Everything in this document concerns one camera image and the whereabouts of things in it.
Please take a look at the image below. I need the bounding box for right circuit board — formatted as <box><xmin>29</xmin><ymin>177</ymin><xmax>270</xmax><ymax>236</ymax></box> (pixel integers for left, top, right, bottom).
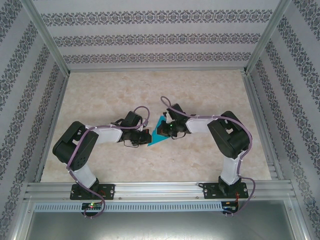
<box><xmin>222</xmin><ymin>200</ymin><xmax>240</xmax><ymax>210</ymax></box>

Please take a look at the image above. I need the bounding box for aluminium mounting rail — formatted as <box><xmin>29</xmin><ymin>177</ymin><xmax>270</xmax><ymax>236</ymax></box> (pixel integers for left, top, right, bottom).
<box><xmin>23</xmin><ymin>179</ymin><xmax>299</xmax><ymax>201</ymax></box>

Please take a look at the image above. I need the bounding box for left circuit board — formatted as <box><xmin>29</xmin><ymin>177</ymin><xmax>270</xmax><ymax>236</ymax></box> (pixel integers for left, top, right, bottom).
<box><xmin>82</xmin><ymin>202</ymin><xmax>104</xmax><ymax>211</ymax></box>

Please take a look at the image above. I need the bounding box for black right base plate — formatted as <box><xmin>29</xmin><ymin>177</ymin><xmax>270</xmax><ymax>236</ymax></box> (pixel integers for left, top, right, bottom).
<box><xmin>203</xmin><ymin>182</ymin><xmax>250</xmax><ymax>200</ymax></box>

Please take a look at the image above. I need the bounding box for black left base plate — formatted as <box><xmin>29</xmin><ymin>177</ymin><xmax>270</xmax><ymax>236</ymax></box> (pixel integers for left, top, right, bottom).
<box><xmin>69</xmin><ymin>183</ymin><xmax>117</xmax><ymax>201</ymax></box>

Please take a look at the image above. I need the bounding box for circuit board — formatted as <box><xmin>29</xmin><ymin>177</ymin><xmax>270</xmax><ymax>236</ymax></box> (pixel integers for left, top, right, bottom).
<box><xmin>82</xmin><ymin>202</ymin><xmax>104</xmax><ymax>211</ymax></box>
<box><xmin>222</xmin><ymin>200</ymin><xmax>240</xmax><ymax>210</ymax></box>

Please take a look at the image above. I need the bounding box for grey metal sheet panel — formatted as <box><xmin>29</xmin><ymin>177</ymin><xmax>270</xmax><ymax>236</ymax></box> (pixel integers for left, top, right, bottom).
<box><xmin>7</xmin><ymin>197</ymin><xmax>314</xmax><ymax>240</ymax></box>

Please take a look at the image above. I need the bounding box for blue paper sheet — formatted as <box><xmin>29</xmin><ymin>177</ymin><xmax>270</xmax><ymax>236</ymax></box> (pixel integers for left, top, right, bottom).
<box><xmin>146</xmin><ymin>115</ymin><xmax>174</xmax><ymax>148</ymax></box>

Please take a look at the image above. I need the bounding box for aluminium side rail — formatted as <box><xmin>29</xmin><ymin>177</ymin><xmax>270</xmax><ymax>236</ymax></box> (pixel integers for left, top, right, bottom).
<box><xmin>34</xmin><ymin>74</ymin><xmax>70</xmax><ymax>183</ymax></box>
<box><xmin>243</xmin><ymin>73</ymin><xmax>285</xmax><ymax>180</ymax></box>

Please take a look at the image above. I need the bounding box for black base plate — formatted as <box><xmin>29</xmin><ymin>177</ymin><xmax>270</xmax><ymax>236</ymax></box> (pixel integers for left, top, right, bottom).
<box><xmin>203</xmin><ymin>182</ymin><xmax>250</xmax><ymax>200</ymax></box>
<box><xmin>69</xmin><ymin>183</ymin><xmax>117</xmax><ymax>201</ymax></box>

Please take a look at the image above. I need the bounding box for aluminium frame post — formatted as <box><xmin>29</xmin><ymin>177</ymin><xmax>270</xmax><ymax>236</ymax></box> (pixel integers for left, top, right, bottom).
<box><xmin>23</xmin><ymin>0</ymin><xmax>71</xmax><ymax>76</ymax></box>
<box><xmin>243</xmin><ymin>0</ymin><xmax>293</xmax><ymax>75</ymax></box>

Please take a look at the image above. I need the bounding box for slotted grey cable duct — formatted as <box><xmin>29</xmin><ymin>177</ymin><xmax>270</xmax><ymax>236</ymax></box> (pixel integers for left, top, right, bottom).
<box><xmin>34</xmin><ymin>201</ymin><xmax>224</xmax><ymax>212</ymax></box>

